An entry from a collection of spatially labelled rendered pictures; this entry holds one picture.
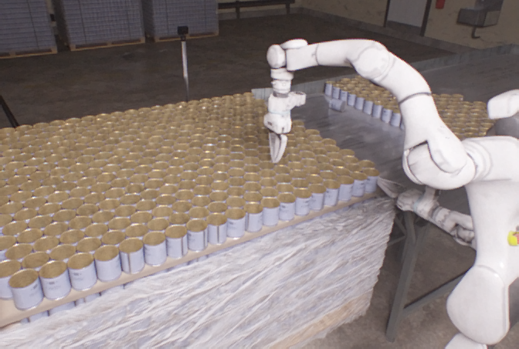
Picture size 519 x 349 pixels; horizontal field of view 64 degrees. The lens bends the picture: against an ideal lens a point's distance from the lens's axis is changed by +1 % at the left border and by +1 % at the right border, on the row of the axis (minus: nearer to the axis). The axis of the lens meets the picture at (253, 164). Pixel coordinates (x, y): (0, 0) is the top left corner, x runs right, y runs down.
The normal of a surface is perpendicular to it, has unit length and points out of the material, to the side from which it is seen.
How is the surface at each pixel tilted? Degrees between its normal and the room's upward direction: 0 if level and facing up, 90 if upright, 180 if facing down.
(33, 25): 89
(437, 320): 0
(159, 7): 92
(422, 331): 0
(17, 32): 89
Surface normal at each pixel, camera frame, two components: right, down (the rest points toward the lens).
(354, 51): -0.76, -0.29
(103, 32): 0.54, 0.43
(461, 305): -0.86, 0.22
